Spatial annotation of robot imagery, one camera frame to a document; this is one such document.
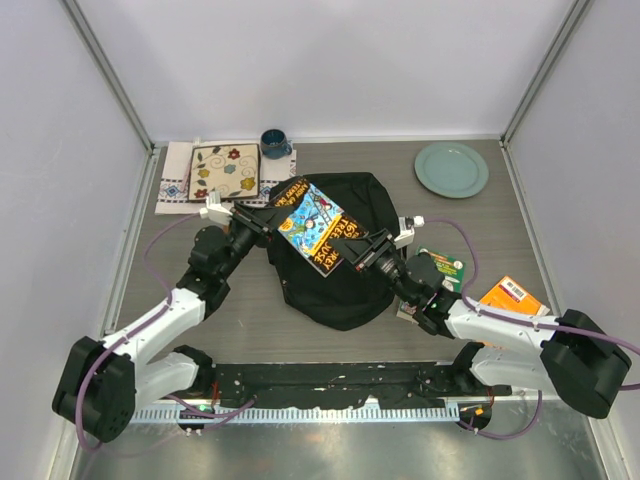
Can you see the white slotted cable duct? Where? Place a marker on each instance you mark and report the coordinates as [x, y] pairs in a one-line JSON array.
[[164, 413]]

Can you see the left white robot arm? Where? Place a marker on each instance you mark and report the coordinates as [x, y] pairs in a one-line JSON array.
[[105, 381]]

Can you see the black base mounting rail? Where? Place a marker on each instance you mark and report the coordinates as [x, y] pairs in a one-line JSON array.
[[395, 385]]

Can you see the floral square ceramic plate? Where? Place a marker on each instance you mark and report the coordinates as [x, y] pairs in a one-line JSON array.
[[233, 171]]

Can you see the black student backpack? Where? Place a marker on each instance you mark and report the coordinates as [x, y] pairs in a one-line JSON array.
[[345, 299]]

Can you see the dark blue ceramic cup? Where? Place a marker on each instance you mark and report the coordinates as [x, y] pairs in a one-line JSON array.
[[274, 144]]

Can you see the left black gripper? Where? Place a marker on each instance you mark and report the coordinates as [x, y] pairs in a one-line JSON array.
[[262, 219]]

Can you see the colourful treehouse paperback book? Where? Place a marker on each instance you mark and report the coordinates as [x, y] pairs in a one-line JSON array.
[[315, 220]]

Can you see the light teal round plate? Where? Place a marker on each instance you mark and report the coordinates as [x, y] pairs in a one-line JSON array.
[[452, 170]]

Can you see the green coin book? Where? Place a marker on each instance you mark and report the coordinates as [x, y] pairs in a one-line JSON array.
[[453, 271]]

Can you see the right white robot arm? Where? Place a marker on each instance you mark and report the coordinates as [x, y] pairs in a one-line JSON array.
[[569, 356]]

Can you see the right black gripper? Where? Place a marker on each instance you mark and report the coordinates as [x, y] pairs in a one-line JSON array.
[[363, 251]]

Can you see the white patterned cloth mat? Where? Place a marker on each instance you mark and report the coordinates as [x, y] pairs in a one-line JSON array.
[[172, 197]]

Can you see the orange paperback book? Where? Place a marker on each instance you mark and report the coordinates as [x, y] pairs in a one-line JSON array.
[[509, 295]]

